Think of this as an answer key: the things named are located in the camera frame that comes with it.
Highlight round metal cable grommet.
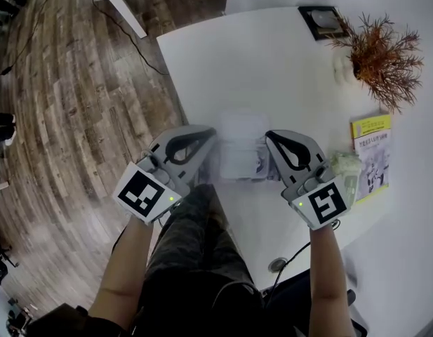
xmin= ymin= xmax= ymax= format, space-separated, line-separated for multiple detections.
xmin=267 ymin=256 xmax=289 ymax=273

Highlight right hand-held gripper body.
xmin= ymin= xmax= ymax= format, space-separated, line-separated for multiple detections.
xmin=281 ymin=152 xmax=351 ymax=232

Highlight white board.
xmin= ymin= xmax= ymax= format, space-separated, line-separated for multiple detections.
xmin=72 ymin=0 xmax=147 ymax=39

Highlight yellow and grey book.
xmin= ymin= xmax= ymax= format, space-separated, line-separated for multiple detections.
xmin=349 ymin=114 xmax=393 ymax=204

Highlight black bag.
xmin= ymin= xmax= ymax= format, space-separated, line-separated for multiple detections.
xmin=25 ymin=302 xmax=135 ymax=337

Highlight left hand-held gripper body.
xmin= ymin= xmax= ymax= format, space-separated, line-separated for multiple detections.
xmin=112 ymin=141 xmax=192 ymax=224

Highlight person's camouflage trouser legs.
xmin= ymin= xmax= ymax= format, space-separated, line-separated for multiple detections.
xmin=140 ymin=183 xmax=267 ymax=337

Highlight person's left forearm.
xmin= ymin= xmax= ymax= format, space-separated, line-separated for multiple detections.
xmin=87 ymin=215 xmax=156 ymax=331

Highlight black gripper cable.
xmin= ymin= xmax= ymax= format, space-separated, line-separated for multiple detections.
xmin=263 ymin=240 xmax=312 ymax=310

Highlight white vase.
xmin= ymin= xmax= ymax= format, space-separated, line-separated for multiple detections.
xmin=333 ymin=52 xmax=361 ymax=85

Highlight person's right forearm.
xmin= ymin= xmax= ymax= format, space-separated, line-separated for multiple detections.
xmin=308 ymin=222 xmax=357 ymax=337

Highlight black floor cable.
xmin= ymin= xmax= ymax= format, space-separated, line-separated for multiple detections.
xmin=91 ymin=0 xmax=170 ymax=76

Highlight dried orange plant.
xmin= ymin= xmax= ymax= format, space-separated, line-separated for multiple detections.
xmin=324 ymin=11 xmax=425 ymax=114

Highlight white wet wipes pack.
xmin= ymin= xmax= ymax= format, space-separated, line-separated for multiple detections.
xmin=218 ymin=110 xmax=274 ymax=183

